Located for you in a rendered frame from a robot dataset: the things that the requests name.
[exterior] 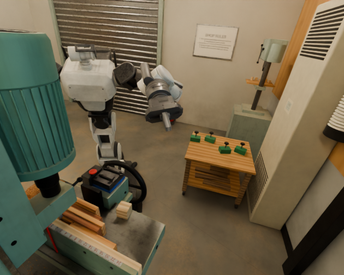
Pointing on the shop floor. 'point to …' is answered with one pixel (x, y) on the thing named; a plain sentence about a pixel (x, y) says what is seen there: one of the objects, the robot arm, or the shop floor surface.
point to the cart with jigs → (218, 165)
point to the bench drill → (251, 117)
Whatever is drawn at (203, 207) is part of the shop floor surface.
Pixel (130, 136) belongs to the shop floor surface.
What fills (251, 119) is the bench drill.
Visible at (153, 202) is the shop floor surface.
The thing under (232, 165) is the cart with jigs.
